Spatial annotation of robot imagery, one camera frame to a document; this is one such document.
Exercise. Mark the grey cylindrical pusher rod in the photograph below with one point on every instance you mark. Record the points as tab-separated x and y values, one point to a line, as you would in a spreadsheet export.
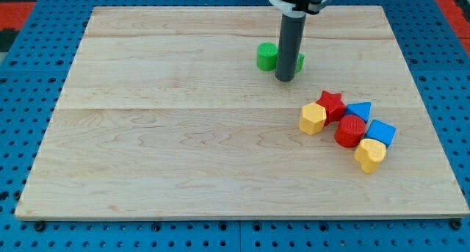
291	34

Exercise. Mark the green block behind rod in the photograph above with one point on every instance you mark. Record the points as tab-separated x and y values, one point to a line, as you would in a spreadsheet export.
300	61

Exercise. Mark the green cylinder block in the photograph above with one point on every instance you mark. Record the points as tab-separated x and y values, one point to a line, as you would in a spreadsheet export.
267	54

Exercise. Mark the red star block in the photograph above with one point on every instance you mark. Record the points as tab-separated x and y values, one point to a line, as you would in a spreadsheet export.
334	106

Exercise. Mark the yellow hexagon block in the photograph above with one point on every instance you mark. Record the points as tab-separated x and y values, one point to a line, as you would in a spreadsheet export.
312	118

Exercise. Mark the blue triangle block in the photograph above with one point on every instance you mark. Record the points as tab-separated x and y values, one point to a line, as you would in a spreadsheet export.
362	110

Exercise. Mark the red cylinder block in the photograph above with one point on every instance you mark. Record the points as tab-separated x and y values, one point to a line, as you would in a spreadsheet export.
350	130

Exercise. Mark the blue cube block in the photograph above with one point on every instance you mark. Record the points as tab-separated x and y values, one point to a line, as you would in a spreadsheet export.
381	131

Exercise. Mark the yellow heart block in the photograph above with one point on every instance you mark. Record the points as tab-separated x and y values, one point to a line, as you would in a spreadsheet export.
370	153

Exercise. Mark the wooden board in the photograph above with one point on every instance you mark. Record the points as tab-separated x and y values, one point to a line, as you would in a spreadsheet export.
165	116

